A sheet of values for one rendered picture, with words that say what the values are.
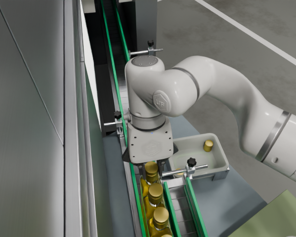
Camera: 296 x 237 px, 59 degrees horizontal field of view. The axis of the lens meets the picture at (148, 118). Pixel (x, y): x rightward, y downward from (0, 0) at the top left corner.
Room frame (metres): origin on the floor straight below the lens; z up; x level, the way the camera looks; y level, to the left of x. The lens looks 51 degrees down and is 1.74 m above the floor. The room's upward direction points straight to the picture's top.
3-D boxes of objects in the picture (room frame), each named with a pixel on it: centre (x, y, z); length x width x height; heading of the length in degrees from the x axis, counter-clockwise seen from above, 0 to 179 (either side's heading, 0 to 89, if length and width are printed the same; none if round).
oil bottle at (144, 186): (0.31, -0.01, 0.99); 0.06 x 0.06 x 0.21; 12
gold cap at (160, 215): (0.20, -0.03, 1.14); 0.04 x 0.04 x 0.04
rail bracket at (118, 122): (0.60, 0.13, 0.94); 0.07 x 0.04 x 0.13; 101
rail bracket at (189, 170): (0.41, -0.12, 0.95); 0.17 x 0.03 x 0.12; 101
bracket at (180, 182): (0.40, -0.10, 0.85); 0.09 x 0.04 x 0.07; 101
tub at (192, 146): (0.54, -0.19, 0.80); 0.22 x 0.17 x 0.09; 101
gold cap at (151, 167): (0.31, -0.01, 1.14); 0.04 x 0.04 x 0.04
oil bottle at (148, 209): (0.25, -0.02, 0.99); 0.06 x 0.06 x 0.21; 12
